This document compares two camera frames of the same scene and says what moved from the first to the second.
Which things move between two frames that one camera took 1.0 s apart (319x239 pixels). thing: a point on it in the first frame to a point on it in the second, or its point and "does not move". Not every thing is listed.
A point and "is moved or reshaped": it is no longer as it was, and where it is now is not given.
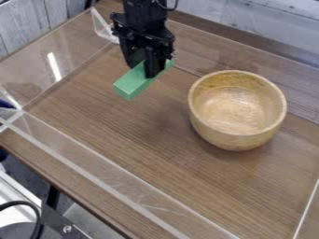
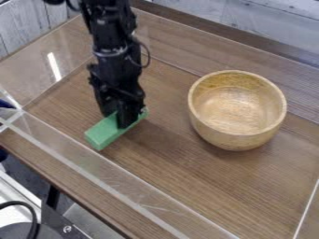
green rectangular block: (126, 87) is moved or reshaped
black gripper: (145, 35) to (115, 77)
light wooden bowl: (237, 107) does not move
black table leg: (53, 196) does not move
